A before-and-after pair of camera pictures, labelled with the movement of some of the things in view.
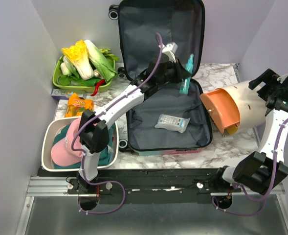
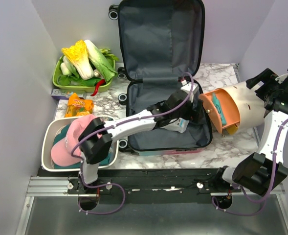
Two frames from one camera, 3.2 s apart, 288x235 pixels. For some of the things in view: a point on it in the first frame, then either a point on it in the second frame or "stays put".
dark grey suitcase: [166, 122] stays put
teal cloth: [103, 155] stays put
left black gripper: [181, 73] to [194, 116]
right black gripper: [270, 78] stays put
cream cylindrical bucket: [252, 106] stays put
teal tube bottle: [185, 88] to [219, 109]
